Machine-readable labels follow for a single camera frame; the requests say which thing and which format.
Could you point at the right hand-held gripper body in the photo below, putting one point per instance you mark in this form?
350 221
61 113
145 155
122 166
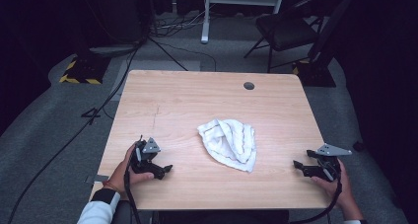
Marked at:
328 168

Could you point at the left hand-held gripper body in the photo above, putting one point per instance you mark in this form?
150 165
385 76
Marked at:
144 158

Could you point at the white cloth with coloured stitching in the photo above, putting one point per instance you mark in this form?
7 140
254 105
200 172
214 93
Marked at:
230 141

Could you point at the person's right hand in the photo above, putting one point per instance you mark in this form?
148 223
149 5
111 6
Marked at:
341 191

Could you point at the person's left hand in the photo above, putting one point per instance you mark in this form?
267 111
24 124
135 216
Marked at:
121 176

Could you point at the grey tape strip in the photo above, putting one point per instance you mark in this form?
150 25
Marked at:
98 178

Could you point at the black wrist band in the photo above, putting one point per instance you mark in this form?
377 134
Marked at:
104 195

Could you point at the person's dark clothing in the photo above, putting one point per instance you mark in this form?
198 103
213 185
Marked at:
213 218

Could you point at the black folding chair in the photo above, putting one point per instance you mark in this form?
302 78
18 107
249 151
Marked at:
282 33

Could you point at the black equipment cabinet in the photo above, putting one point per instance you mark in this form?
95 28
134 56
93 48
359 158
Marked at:
121 16

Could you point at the black yellow striped base plate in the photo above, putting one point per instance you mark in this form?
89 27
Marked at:
85 69
315 74

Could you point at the black slanted stand post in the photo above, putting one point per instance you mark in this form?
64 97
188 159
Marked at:
332 23

